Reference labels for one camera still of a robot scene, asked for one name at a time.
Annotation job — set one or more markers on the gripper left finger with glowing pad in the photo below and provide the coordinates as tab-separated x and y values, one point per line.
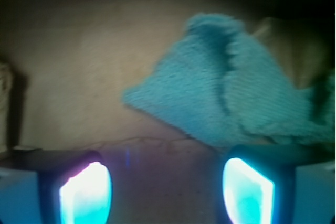
40	186

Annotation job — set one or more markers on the crumpled white paper ball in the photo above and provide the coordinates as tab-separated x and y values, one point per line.
6	86

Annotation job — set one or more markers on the teal blue microfiber cloth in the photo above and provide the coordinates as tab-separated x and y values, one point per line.
221	86

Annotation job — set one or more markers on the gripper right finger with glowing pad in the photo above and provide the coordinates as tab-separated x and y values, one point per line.
289	183

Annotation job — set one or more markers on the brown paper bag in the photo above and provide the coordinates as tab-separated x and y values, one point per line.
72	60

